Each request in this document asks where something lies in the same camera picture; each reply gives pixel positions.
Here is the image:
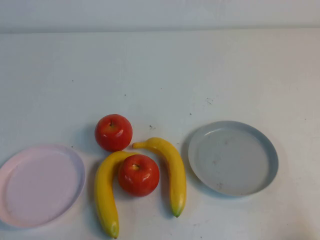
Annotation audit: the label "red apple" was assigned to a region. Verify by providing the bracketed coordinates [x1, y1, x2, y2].
[117, 153, 161, 197]
[94, 113, 134, 153]

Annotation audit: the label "yellow banana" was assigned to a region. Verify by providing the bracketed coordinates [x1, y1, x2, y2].
[94, 150, 141, 240]
[132, 137, 188, 218]

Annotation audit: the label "grey-blue plastic plate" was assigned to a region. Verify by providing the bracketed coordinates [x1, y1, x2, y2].
[187, 120, 280, 197]

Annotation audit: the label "pink plastic plate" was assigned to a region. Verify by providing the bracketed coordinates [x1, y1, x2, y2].
[0, 143, 87, 229]

